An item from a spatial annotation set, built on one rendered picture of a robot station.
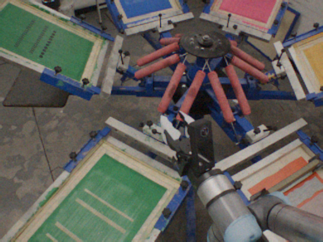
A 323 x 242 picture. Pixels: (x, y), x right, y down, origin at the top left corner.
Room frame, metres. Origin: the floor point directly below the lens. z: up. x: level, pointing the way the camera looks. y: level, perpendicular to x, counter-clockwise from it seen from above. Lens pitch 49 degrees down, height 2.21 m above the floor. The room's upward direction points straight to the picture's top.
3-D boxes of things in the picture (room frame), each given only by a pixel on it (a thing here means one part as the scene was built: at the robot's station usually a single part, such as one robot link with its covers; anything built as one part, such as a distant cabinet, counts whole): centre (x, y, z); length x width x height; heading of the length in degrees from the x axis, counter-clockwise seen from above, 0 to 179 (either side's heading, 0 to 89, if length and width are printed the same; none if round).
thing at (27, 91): (1.38, 0.41, 0.91); 1.34 x 0.40 x 0.08; 88
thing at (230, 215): (0.19, -0.15, 1.65); 0.11 x 0.08 x 0.09; 24
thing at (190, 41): (1.36, -0.26, 0.67); 0.39 x 0.39 x 1.35
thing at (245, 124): (0.92, -0.50, 1.02); 0.17 x 0.06 x 0.05; 28
